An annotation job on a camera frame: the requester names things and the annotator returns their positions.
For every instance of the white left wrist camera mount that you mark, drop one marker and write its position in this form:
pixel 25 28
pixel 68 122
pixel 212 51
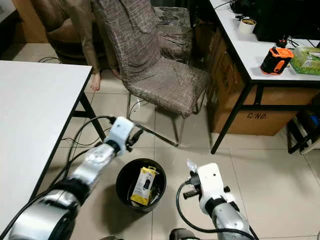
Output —
pixel 122 130

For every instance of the orange black device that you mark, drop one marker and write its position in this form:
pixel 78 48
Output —
pixel 277 61

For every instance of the black round rubbish bin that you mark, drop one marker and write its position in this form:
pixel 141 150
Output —
pixel 124 187

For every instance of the brown cardboard box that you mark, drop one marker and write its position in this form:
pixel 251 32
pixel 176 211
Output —
pixel 225 75

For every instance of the white desk black frame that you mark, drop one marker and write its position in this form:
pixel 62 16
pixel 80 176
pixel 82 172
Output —
pixel 235 119

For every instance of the grey patterned chair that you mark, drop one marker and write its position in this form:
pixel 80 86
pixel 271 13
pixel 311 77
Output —
pixel 172 35

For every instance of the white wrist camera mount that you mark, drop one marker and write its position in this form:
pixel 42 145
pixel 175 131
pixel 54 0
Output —
pixel 122 130
pixel 210 180

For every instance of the yellow power bank box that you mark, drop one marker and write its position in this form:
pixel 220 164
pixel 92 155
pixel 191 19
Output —
pixel 142 186

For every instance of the chair with brown patterned cover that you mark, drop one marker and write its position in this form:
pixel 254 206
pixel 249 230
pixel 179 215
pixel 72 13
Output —
pixel 160 85

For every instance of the white table black frame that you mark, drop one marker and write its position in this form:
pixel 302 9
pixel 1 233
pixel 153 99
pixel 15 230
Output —
pixel 40 125

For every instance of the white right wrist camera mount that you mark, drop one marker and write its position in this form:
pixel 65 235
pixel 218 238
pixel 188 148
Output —
pixel 210 180

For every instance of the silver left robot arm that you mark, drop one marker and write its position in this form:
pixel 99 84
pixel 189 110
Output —
pixel 95 162

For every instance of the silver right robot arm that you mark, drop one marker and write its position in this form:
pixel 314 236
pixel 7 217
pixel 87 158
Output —
pixel 227 220

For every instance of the person in brown clothes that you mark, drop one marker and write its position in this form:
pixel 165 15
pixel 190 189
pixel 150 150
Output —
pixel 80 30

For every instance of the black red connector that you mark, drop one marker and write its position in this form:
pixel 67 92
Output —
pixel 283 41

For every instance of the green tissue box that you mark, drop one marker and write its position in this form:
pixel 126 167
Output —
pixel 307 61

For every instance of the black bulky device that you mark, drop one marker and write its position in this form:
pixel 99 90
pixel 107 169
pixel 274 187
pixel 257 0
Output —
pixel 285 20

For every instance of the black metal rack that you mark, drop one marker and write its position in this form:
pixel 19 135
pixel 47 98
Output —
pixel 300 132

